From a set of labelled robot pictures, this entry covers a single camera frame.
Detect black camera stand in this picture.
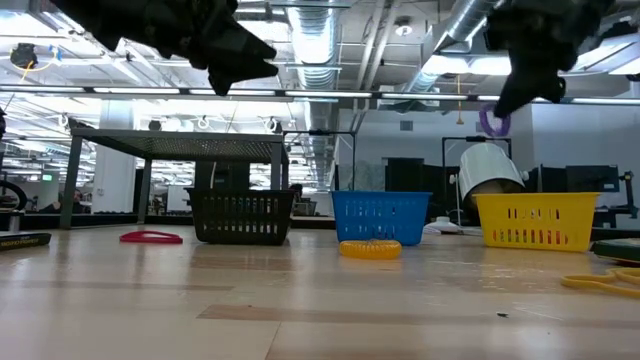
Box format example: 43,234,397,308
602,169,640,230

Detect grey perforated metal shelf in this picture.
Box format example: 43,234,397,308
59,128,291,230

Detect red rubber band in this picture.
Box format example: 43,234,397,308
118,230,184,245

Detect black plastic basket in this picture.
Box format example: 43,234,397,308
184,187,297,247

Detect yellow hanging cord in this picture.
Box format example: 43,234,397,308
453,74,465,126

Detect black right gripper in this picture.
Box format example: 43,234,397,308
484,0,616,117

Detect purple spiral coil band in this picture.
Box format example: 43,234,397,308
478,102,512,139

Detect silver spiral air duct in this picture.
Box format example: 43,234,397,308
404,0,506,94
285,0,342,191

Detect yellow green crayon box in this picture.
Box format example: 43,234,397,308
0,231,52,253
592,238,640,265

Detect black ceiling cable reel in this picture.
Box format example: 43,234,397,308
8,42,40,70

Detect blue plastic basket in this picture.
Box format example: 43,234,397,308
330,190,433,247

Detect person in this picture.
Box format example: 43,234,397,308
52,188,90,215

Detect yellow plastic basket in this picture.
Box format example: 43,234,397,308
472,192,601,253

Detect black background monitor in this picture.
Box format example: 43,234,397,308
537,164,622,194

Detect yellow spiral coil band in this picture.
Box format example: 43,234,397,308
338,239,404,261

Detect long overhead light bar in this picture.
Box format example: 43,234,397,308
0,83,640,105

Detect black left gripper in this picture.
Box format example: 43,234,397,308
124,0,279,96

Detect black background rig frame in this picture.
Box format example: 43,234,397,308
441,135,514,194
282,129,358,192

